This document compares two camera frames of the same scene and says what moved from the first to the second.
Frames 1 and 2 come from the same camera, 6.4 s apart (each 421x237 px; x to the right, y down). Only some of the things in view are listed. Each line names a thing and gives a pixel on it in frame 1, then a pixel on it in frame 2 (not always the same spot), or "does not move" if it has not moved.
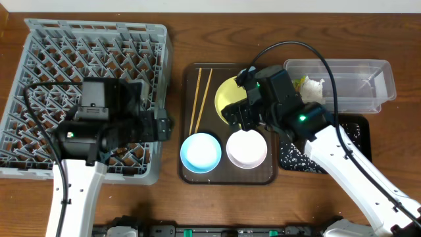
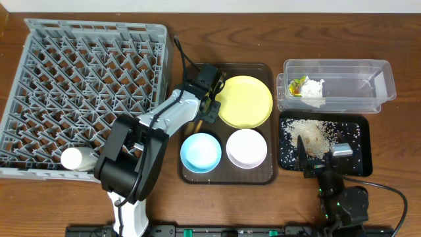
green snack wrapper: x=298 y=83 does not move
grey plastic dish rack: x=56 y=51 does not move
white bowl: x=246 y=149 does not move
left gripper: x=163 y=125 -> x=212 y=99
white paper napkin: x=312 y=90 does not move
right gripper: x=237 y=114 -> x=318 y=166
